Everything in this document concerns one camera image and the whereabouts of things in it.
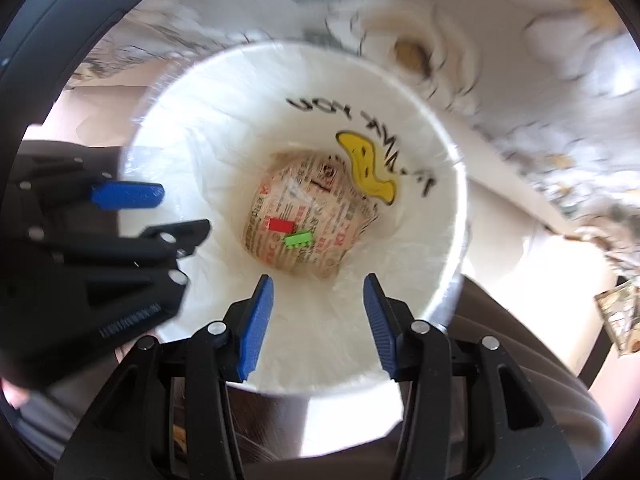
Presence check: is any white round bin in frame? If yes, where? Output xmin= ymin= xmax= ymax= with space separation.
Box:
xmin=119 ymin=40 xmax=469 ymax=461

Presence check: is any floral bedsheet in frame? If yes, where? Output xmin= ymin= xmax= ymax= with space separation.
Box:
xmin=65 ymin=0 xmax=640 ymax=281

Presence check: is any printed paper packet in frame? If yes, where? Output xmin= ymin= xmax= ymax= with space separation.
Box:
xmin=594 ymin=280 xmax=640 ymax=357

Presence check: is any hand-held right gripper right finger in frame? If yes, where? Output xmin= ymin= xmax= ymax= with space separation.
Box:
xmin=363 ymin=274 xmax=586 ymax=480

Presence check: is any black curved panel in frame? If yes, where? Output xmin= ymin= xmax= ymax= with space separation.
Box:
xmin=0 ymin=0 xmax=151 ymax=161

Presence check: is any printed paper wrapper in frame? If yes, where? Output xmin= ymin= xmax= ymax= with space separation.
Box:
xmin=243 ymin=150 xmax=379 ymax=281

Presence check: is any person's left hand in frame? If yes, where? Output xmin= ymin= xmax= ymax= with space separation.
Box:
xmin=0 ymin=377 xmax=32 ymax=410

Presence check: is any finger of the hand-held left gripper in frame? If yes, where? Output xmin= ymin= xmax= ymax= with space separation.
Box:
xmin=15 ymin=142 xmax=166 ymax=233
xmin=27 ymin=219 xmax=212 ymax=287

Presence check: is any white bin with plastic liner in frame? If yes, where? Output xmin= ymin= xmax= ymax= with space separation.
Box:
xmin=125 ymin=46 xmax=466 ymax=392

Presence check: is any green toy block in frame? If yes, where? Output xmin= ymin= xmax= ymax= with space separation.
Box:
xmin=283 ymin=230 xmax=315 ymax=250

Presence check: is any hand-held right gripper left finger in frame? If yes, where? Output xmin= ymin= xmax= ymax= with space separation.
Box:
xmin=52 ymin=274 xmax=276 ymax=480

